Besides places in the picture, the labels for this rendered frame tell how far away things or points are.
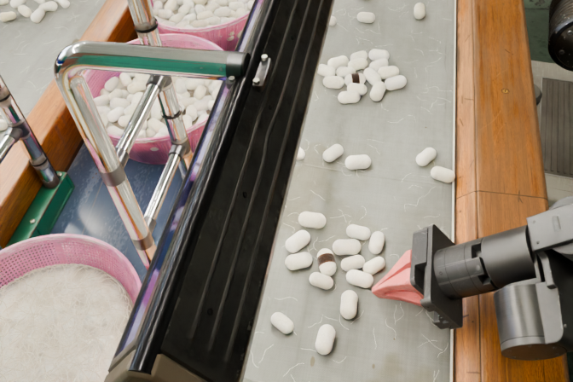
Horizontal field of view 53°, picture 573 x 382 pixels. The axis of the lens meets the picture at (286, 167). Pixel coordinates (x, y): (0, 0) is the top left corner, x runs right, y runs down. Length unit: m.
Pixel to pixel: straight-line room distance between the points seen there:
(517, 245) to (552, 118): 0.79
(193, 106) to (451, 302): 0.53
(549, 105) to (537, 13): 1.18
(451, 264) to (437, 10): 0.64
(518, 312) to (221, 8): 0.82
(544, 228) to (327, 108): 0.46
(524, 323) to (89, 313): 0.51
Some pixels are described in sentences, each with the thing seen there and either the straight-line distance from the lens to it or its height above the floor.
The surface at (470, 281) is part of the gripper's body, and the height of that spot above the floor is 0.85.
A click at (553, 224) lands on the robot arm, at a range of 0.59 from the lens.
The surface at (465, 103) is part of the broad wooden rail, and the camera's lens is 0.95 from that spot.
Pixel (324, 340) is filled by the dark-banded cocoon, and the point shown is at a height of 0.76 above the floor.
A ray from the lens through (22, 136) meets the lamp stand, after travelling 0.89.
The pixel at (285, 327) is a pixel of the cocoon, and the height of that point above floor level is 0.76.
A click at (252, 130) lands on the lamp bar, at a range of 0.42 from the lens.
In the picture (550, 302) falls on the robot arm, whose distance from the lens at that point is 0.60.
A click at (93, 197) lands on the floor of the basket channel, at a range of 0.98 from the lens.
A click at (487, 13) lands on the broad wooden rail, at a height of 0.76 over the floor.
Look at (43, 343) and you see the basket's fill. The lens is 0.79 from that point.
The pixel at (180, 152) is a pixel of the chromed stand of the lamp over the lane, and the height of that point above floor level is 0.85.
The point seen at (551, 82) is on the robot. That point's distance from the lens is 1.47.
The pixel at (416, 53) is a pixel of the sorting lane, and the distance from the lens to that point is 1.06.
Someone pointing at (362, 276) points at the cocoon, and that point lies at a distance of 0.73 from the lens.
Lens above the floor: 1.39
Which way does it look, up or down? 49 degrees down
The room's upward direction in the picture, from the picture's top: 5 degrees counter-clockwise
